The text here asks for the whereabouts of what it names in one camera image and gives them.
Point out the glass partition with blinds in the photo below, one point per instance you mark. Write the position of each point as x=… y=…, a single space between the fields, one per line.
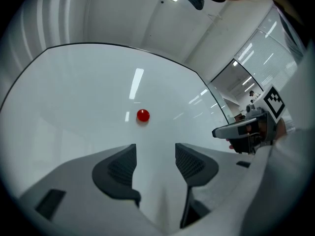
x=270 y=53

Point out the person's right hand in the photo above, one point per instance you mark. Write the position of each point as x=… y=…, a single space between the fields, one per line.
x=231 y=146

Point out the person's right forearm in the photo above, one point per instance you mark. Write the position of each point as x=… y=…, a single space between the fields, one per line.
x=281 y=129

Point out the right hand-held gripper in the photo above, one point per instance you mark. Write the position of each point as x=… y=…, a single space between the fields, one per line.
x=267 y=122

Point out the red round magnet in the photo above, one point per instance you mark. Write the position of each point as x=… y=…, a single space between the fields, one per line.
x=143 y=115

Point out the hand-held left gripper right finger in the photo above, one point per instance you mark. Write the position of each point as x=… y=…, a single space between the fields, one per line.
x=197 y=166

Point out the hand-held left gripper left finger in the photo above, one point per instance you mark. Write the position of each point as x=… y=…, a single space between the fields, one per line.
x=73 y=181

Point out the white whiteboard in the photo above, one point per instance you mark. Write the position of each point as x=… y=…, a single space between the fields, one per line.
x=73 y=95

